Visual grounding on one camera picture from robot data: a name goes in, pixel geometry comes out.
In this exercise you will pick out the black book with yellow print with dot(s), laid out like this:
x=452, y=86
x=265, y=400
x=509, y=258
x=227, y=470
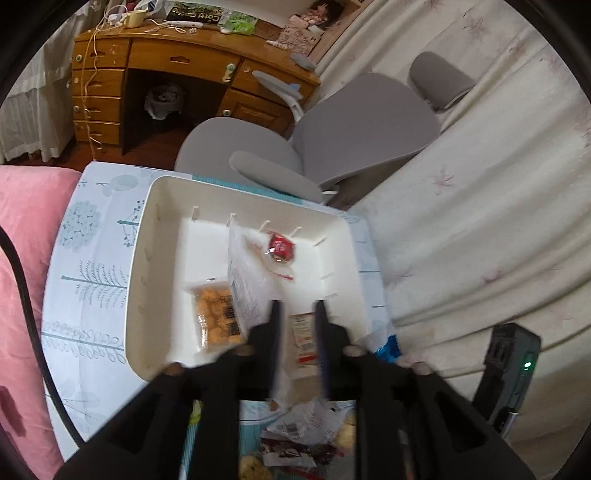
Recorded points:
x=194, y=13

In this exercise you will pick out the cream leaf print curtain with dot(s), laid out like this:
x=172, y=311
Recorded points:
x=461, y=207

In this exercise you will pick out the blue packet of nuts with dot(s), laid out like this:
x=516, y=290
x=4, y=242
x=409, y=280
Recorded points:
x=388, y=348

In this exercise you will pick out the printed cardboard box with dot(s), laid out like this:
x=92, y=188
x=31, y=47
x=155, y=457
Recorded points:
x=300, y=37

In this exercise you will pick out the yellow mug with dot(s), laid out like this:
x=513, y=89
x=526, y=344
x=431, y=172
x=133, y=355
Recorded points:
x=133, y=18

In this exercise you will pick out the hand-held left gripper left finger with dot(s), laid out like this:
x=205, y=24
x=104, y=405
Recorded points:
x=275, y=341

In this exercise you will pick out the white lace dust cover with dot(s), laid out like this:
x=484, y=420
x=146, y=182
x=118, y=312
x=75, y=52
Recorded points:
x=41, y=115

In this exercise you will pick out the red round snack packet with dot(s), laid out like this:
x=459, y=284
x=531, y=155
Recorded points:
x=281, y=247

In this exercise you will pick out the clear packet of orange puffs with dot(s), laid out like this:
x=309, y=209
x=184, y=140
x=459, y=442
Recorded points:
x=214, y=318

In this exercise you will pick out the grey pouch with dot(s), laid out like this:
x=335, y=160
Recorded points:
x=304, y=61

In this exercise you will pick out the grey office chair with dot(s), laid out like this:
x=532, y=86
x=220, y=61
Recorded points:
x=360, y=129

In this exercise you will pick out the beige bread packet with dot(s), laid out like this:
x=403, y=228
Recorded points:
x=249, y=281

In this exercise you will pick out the wooden desk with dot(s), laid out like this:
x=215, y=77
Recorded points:
x=184, y=60

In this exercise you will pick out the doll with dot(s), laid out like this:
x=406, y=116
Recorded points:
x=325, y=11

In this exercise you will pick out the green plastic bag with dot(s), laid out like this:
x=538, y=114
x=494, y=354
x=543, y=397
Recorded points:
x=239, y=22

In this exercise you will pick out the white plastic storage bin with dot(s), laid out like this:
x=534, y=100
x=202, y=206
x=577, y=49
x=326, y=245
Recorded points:
x=175, y=277

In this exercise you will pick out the white handheld device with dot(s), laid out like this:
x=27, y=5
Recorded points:
x=184, y=25

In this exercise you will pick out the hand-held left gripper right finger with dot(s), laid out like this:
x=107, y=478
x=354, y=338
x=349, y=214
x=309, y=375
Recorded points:
x=322, y=341

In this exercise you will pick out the leaf print tablecloth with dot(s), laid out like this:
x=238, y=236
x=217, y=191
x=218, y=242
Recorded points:
x=92, y=277

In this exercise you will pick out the clear plastic bag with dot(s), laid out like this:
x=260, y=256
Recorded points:
x=152, y=5

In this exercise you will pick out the white tube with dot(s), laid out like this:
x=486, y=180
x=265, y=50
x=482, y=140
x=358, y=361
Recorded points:
x=277, y=44

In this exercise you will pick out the pink quilt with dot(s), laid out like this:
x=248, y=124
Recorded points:
x=27, y=254

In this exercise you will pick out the white power strip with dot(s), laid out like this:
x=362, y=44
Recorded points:
x=113, y=17

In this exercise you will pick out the trash bin with bag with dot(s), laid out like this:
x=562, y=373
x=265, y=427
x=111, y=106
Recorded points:
x=164, y=101

